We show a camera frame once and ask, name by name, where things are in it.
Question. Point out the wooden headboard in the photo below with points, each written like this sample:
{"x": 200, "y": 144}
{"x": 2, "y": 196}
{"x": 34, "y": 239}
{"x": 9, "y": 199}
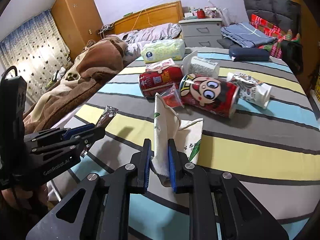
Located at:
{"x": 171, "y": 12}

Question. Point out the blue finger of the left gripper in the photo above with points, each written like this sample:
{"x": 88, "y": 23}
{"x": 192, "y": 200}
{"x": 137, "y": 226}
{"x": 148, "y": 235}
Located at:
{"x": 73, "y": 131}

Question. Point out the green tissue pack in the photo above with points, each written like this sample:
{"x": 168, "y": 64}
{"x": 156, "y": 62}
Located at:
{"x": 162, "y": 50}

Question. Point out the red cartoon drink can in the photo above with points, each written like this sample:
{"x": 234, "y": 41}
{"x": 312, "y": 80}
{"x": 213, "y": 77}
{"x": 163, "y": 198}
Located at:
{"x": 209, "y": 94}

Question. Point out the red herbal tea can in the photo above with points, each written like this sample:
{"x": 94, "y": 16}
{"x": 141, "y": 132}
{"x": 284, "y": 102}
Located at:
{"x": 159, "y": 80}

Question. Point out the red plaid blanket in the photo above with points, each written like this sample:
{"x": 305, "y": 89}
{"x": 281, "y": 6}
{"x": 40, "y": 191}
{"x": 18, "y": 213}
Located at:
{"x": 271, "y": 30}

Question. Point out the folded blue cloth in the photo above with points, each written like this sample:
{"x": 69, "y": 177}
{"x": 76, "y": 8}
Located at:
{"x": 245, "y": 35}

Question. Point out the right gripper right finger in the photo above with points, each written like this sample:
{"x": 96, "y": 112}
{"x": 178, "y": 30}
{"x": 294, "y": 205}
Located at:
{"x": 204, "y": 189}

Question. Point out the orange wooden wardrobe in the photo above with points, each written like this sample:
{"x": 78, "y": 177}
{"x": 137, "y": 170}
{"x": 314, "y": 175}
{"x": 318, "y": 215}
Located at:
{"x": 78, "y": 22}

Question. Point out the grey pillow bedding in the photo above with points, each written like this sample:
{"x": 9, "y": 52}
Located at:
{"x": 136, "y": 39}

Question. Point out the crushed patterned paper cup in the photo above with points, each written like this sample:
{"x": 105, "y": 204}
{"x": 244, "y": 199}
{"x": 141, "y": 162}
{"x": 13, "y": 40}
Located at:
{"x": 251, "y": 89}

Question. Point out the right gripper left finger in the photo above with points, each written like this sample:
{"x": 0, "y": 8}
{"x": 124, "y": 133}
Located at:
{"x": 107, "y": 213}

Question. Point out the white crushed paper carton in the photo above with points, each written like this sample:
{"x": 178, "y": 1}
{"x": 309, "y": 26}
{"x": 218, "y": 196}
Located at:
{"x": 167, "y": 124}

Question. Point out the red mug on cabinet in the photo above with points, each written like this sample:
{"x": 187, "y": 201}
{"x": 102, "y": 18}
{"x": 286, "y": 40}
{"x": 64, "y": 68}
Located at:
{"x": 200, "y": 13}

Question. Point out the grey bedside drawer cabinet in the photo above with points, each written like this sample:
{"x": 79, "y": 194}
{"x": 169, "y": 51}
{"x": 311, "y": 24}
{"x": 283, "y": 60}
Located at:
{"x": 201, "y": 32}

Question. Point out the striped bed sheet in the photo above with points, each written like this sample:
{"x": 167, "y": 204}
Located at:
{"x": 274, "y": 152}

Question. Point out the patterned window curtain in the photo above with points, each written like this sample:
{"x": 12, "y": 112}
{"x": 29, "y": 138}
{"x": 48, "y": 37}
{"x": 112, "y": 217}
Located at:
{"x": 37, "y": 50}

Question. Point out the brown fleece blanket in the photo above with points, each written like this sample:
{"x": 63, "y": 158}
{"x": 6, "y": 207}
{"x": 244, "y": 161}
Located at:
{"x": 95, "y": 66}

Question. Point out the brown snack wrapper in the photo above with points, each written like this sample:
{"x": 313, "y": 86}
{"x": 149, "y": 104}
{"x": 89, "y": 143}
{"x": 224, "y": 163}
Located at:
{"x": 108, "y": 114}

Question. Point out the navy blue glasses case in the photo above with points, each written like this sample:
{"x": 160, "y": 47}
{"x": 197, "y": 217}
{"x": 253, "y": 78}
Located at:
{"x": 248, "y": 54}

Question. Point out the white milk carton with text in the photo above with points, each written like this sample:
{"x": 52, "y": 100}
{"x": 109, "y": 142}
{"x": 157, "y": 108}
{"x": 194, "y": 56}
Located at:
{"x": 193, "y": 64}

